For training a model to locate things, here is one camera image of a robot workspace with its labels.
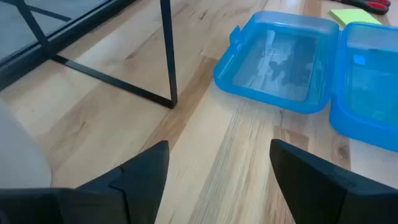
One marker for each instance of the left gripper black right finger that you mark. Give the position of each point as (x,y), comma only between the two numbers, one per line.
(317,193)

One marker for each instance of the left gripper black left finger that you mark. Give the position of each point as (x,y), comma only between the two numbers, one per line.
(136,193)

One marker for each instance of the blue translucent plastic pencil case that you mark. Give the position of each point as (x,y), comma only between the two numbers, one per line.
(335,118)

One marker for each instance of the red and black scissors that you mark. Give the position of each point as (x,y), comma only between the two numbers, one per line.
(373,5)

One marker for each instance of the wooden shelf with black legs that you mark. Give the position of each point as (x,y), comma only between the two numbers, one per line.
(169,62)

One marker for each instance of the green sticky note pad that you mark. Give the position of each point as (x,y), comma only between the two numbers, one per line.
(351,16)

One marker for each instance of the black aluminium table frame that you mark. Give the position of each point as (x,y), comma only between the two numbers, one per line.
(18,69)

